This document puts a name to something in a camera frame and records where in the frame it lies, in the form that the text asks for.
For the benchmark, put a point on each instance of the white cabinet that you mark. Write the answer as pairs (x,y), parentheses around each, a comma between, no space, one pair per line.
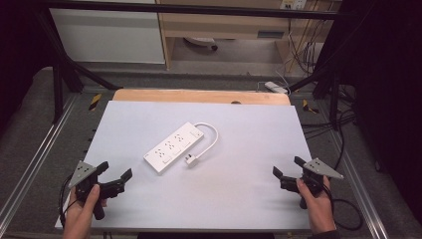
(106,33)

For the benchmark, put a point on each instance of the black curtain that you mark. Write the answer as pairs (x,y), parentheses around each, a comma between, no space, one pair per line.
(388,83)
(16,49)

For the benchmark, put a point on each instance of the office chair base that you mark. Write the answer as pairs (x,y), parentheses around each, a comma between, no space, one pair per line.
(200,41)

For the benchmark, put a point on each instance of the wooden board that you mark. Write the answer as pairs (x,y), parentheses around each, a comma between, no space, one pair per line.
(199,96)

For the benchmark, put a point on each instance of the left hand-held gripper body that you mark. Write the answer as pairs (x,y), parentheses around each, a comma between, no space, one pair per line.
(83,174)

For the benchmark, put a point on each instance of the aluminium rail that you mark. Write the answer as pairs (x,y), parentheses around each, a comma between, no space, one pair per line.
(33,159)
(360,189)

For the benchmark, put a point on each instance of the person's left hand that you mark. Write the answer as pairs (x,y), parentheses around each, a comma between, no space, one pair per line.
(79,212)

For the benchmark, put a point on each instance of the white plug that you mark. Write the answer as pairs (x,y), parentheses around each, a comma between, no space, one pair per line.
(191,161)

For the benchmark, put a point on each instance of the yellow black tape strip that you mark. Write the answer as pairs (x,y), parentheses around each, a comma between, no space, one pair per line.
(95,101)
(309,107)

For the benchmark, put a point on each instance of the person's right hand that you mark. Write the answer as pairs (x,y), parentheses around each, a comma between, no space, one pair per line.
(317,209)

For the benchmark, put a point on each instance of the black metal crossbar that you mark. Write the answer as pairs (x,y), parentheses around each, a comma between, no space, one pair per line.
(199,9)

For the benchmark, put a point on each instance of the white wall outlet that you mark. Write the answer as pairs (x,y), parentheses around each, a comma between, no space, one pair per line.
(293,4)

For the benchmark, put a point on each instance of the wooden desk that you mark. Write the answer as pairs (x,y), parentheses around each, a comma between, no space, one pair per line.
(225,25)

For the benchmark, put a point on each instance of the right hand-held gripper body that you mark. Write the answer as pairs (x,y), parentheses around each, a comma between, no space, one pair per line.
(320,167)

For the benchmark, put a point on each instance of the white floor power strip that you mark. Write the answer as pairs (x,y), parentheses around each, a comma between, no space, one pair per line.
(275,87)

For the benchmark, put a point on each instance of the black metal stand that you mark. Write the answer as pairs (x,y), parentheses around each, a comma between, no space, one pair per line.
(58,89)
(334,96)

